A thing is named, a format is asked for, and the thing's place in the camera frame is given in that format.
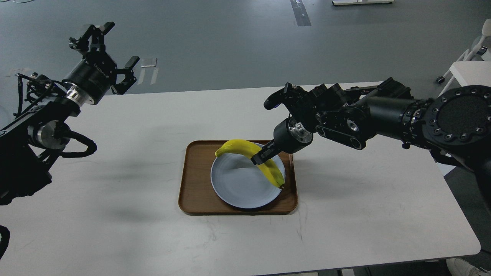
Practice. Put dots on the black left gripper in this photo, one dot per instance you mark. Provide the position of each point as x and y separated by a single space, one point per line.
97 72

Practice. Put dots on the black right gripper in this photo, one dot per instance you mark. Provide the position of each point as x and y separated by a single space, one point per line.
289 136

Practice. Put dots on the yellow banana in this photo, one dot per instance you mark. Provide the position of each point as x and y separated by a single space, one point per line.
248 149

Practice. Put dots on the light blue round plate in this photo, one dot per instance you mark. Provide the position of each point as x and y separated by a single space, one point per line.
238 182

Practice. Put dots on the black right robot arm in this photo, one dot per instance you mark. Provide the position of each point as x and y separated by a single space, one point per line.
352 116

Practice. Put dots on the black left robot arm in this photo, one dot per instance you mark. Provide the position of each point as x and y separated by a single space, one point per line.
39 135

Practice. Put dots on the brown wooden tray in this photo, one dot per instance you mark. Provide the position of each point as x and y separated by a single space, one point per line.
197 196

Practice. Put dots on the white board on floor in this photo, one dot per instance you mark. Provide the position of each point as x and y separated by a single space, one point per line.
360 2

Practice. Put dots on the white side table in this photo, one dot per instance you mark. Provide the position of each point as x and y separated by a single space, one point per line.
458 121

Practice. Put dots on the white shoe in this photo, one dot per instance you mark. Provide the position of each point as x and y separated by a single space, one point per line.
460 267

